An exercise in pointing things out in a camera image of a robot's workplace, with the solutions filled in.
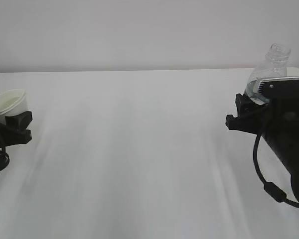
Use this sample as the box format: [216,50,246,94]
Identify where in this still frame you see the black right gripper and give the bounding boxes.
[225,93,299,139]

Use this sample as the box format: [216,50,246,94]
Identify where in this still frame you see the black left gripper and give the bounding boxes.
[0,111,32,147]

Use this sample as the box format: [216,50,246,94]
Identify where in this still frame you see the white paper cup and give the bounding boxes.
[0,89,29,124]

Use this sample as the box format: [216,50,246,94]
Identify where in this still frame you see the clear water bottle green label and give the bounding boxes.
[244,43,291,105]

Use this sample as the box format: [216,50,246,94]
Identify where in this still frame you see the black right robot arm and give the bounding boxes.
[225,93,299,208]

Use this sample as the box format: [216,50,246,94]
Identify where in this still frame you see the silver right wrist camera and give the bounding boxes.
[257,76,299,100]

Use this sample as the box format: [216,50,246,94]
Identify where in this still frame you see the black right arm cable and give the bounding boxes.
[253,117,299,209]

